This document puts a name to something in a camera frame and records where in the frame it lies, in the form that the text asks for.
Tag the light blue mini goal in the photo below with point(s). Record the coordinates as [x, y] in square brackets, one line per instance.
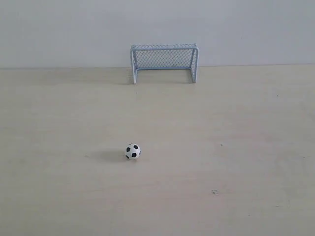
[164, 57]

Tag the small black white soccer ball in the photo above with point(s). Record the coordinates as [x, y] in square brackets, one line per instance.
[132, 151]

